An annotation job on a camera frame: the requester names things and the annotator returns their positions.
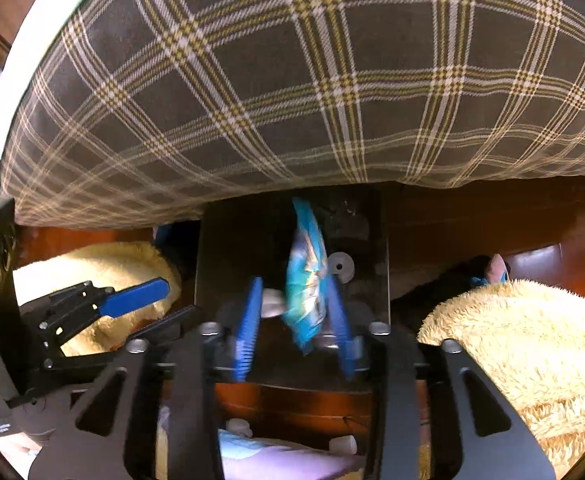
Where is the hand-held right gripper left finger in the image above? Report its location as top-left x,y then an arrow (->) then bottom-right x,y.
27,276 -> 264,480

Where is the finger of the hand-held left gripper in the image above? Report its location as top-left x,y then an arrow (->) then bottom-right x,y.
20,279 -> 170,346
42,304 -> 201,373

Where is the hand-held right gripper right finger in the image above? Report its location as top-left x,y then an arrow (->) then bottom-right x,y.
325,275 -> 558,480

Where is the blue snack packet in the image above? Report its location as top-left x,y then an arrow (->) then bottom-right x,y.
282,196 -> 329,356

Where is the black trash bin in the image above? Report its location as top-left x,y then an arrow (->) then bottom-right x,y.
194,187 -> 392,391

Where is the white crumpled paper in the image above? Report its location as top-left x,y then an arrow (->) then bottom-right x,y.
262,289 -> 286,318

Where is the white round plastic lid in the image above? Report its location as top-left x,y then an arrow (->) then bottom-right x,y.
328,251 -> 355,281

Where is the pale purple cloth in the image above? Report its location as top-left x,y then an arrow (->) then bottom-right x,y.
220,417 -> 365,480

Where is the white mattress edge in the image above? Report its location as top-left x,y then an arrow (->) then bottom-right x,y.
0,0 -> 123,201

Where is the grey plaid bed cover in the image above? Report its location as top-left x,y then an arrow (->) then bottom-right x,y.
0,0 -> 585,228

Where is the wooden shelf unit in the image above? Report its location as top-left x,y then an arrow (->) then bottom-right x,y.
0,0 -> 48,161

